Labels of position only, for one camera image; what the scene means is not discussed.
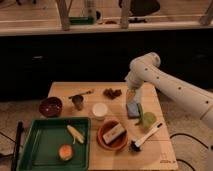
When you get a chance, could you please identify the white handled black brush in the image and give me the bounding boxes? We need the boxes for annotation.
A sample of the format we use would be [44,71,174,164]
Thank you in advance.
[129,123,162,152]

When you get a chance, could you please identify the dark red bowl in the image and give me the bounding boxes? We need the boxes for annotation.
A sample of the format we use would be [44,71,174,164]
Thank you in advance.
[39,97,63,117]

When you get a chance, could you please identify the white rectangular block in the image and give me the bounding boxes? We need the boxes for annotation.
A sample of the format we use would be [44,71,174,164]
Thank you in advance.
[103,124,126,144]

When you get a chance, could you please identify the green pear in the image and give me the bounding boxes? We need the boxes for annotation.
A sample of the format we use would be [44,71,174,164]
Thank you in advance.
[136,103,157,129]

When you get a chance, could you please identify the small metal cup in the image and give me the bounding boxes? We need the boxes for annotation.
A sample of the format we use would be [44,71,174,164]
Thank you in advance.
[72,95,84,110]

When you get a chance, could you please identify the white paper cup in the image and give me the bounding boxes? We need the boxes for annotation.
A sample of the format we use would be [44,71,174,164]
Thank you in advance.
[92,103,108,120]

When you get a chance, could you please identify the black cable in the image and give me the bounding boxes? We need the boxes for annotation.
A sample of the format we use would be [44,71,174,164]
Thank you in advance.
[169,132,213,171]

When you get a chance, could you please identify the dark spoon with wooden handle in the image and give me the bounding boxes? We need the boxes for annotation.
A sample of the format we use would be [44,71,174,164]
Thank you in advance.
[68,89,94,99]

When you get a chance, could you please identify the blue sponge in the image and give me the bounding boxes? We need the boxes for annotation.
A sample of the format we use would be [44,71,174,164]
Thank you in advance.
[126,101,139,118]

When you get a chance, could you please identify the orange terracotta bowl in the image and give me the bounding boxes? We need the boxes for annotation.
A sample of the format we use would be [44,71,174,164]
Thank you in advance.
[97,120,128,151]

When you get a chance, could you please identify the black bar left of tray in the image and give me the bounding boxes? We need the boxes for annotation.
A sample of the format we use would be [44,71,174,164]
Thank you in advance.
[10,121,24,171]

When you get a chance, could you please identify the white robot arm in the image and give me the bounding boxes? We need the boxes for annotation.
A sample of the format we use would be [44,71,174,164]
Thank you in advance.
[125,52,213,130]

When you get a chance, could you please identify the orange round fruit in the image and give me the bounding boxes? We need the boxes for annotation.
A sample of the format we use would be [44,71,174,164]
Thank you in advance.
[58,144,73,161]

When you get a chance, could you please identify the dark purple grape bunch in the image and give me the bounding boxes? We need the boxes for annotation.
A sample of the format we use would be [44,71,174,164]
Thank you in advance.
[103,88,122,99]

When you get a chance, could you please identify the green plastic tray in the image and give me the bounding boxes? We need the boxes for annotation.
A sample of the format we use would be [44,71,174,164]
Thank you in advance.
[17,117,91,171]

